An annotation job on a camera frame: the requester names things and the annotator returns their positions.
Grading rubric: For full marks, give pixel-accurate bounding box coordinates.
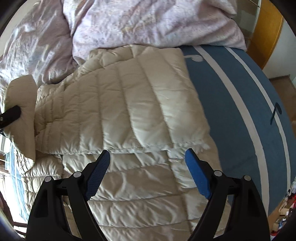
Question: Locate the beige quilted down jacket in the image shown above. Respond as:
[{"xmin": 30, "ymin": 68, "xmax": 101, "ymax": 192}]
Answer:
[{"xmin": 1, "ymin": 45, "xmax": 220, "ymax": 240}]

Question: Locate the blue striped bed sheet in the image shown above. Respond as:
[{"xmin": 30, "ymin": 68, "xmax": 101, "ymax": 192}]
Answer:
[{"xmin": 4, "ymin": 45, "xmax": 293, "ymax": 223}]

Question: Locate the pink floral duvet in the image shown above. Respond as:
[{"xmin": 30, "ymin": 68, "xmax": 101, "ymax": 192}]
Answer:
[{"xmin": 1, "ymin": 1, "xmax": 246, "ymax": 96}]

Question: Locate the wooden door frame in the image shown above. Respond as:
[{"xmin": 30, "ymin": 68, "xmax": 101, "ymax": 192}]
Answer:
[{"xmin": 247, "ymin": 0, "xmax": 284, "ymax": 69}]

